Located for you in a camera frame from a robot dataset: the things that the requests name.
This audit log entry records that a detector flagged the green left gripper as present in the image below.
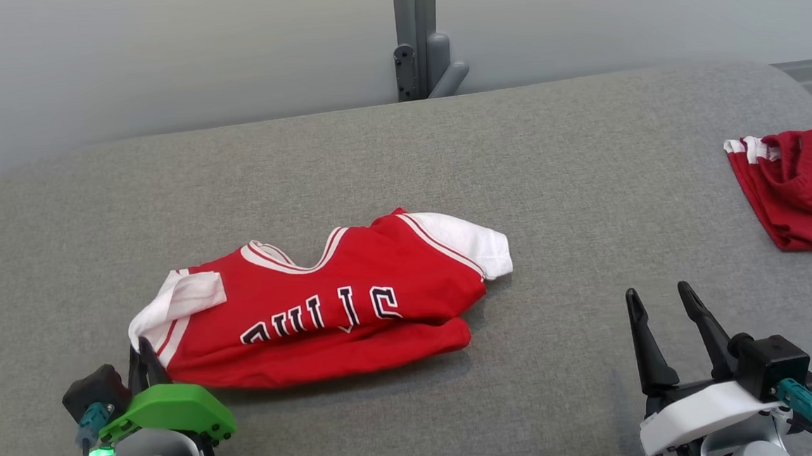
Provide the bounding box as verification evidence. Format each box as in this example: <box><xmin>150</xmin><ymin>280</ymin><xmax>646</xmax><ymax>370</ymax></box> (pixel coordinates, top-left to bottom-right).
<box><xmin>94</xmin><ymin>330</ymin><xmax>238</xmax><ymax>453</ymax></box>

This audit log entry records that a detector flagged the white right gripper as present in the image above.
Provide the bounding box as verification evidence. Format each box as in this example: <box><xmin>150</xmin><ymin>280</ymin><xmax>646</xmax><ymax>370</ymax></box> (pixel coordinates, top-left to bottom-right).
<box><xmin>625</xmin><ymin>275</ymin><xmax>788</xmax><ymax>456</ymax></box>

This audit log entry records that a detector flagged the red shorts white stripe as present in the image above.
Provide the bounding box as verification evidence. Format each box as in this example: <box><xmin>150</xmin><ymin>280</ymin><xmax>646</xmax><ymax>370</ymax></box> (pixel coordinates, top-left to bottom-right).
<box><xmin>722</xmin><ymin>122</ymin><xmax>812</xmax><ymax>266</ymax></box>

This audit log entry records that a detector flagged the red white basketball jersey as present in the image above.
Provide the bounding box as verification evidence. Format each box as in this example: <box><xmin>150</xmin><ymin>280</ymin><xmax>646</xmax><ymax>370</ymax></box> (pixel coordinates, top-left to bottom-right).
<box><xmin>122</xmin><ymin>201</ymin><xmax>521</xmax><ymax>398</ymax></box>

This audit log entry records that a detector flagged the grey fabric sofa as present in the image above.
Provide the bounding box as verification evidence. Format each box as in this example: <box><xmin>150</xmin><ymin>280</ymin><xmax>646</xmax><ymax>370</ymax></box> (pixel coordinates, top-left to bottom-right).
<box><xmin>0</xmin><ymin>56</ymin><xmax>812</xmax><ymax>456</ymax></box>

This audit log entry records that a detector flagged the grey metal post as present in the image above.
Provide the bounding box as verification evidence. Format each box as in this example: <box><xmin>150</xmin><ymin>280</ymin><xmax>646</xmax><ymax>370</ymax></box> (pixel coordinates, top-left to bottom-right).
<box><xmin>391</xmin><ymin>0</ymin><xmax>472</xmax><ymax>103</ymax></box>

